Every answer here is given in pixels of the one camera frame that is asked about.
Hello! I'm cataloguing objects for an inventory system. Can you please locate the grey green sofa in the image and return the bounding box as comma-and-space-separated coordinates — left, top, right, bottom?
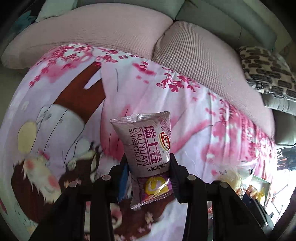
34, 0, 296, 147

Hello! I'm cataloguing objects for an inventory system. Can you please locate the pink swiss roll packet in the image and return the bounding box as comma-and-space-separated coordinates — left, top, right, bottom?
110, 111, 173, 209

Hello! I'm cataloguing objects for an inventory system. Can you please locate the black white patterned pillow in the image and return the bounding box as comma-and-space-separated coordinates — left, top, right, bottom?
238, 46, 295, 101

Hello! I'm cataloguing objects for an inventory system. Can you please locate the pink anime print blanket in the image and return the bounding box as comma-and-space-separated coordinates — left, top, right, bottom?
1, 44, 276, 240

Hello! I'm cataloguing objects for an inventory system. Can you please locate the clear steamed cake packet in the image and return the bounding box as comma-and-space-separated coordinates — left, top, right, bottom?
211, 158, 258, 199

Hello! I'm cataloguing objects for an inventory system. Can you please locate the grey pillow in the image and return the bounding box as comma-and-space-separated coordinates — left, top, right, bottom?
261, 94, 296, 115

